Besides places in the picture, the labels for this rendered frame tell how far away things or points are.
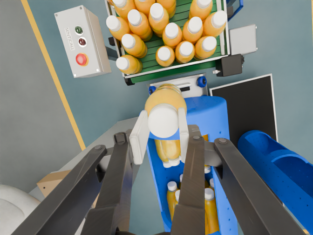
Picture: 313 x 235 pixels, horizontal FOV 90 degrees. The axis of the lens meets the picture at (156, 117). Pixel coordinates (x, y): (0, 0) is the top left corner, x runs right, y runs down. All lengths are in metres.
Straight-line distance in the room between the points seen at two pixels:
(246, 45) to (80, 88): 1.59
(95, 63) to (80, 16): 0.14
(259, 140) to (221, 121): 1.31
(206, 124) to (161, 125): 0.24
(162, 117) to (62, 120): 1.96
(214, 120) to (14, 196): 0.72
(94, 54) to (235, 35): 0.57
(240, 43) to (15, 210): 1.04
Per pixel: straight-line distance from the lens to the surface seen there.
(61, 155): 2.32
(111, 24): 0.58
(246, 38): 0.83
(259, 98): 1.66
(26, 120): 2.43
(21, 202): 0.79
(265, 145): 1.81
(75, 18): 0.63
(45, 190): 0.94
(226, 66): 0.64
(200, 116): 0.41
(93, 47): 0.59
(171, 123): 0.19
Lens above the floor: 1.62
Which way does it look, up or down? 74 degrees down
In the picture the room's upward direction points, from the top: 157 degrees counter-clockwise
